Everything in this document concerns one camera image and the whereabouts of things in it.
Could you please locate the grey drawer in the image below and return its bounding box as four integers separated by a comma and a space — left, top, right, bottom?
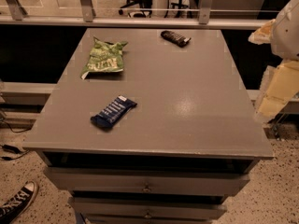
44, 167, 249, 196
68, 197, 226, 219

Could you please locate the top grey drawer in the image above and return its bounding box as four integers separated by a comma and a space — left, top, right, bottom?
44, 167, 249, 196

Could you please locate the grey drawer cabinet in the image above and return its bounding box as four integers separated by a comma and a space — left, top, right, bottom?
24, 28, 273, 224

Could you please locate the dark snack bar wrapper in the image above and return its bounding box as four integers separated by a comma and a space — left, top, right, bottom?
161, 30, 191, 48

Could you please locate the metal glass railing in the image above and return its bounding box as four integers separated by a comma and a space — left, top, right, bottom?
0, 0, 279, 30

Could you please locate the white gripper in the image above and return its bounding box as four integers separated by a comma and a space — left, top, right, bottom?
249, 0, 299, 123

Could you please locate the black white sneaker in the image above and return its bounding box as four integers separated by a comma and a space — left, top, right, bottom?
0, 181, 38, 224

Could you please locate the green jalapeno chip bag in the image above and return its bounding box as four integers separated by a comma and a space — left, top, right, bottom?
80, 37, 128, 79

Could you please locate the black power adapter cable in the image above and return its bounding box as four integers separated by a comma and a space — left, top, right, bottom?
0, 111, 32, 161

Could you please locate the blue snack bar wrapper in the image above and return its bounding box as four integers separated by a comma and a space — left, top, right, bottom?
91, 95, 137, 128

